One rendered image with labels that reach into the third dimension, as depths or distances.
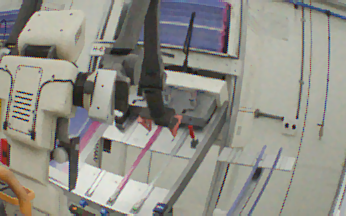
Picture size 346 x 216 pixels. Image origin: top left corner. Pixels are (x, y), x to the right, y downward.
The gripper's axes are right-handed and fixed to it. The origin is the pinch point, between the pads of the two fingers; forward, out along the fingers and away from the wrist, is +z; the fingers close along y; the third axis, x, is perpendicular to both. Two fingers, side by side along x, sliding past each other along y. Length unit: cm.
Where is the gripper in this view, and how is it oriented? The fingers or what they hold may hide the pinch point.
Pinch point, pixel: (162, 131)
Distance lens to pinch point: 195.8
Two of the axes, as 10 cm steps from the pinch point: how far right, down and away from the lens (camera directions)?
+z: 1.6, 7.2, 6.7
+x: -4.2, 6.6, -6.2
